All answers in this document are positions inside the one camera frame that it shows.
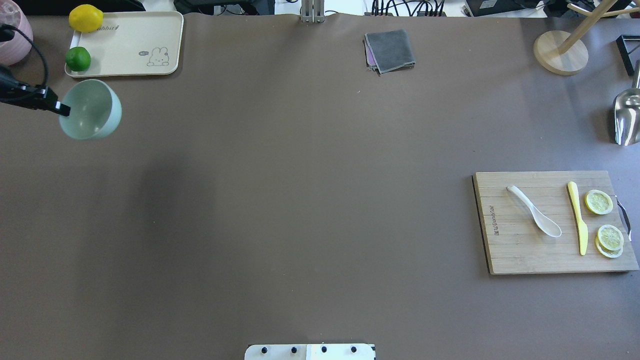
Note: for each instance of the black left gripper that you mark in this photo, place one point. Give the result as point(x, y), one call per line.
point(31, 96)

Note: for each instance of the light green bowl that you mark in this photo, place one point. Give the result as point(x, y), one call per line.
point(95, 111)

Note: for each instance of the white ceramic spoon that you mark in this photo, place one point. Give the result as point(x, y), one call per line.
point(543, 222)

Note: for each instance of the pink bowl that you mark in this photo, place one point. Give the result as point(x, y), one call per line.
point(15, 44)

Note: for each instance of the green lime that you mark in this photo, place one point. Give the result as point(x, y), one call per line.
point(78, 59)

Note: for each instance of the yellow lemon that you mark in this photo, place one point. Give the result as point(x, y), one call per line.
point(85, 18)

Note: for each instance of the beige rabbit tray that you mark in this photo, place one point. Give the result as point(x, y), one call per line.
point(141, 43)

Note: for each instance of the grey folded cloth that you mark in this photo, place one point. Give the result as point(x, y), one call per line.
point(388, 51)

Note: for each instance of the bamboo cutting board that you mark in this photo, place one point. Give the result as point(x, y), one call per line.
point(513, 242)

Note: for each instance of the wooden mug tree stand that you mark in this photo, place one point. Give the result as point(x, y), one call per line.
point(563, 53)

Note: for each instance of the yellow plastic knife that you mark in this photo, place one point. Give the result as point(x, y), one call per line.
point(581, 226)

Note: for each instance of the steel scoop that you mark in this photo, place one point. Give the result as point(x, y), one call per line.
point(627, 112)

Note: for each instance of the stacked lemon slices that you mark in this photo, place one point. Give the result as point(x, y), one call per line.
point(609, 241)

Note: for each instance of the aluminium frame post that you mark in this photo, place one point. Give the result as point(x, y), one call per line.
point(312, 11)

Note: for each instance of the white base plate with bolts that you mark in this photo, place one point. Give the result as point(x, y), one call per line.
point(312, 351)

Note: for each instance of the lemon slice near handle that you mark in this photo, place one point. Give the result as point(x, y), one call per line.
point(598, 202)

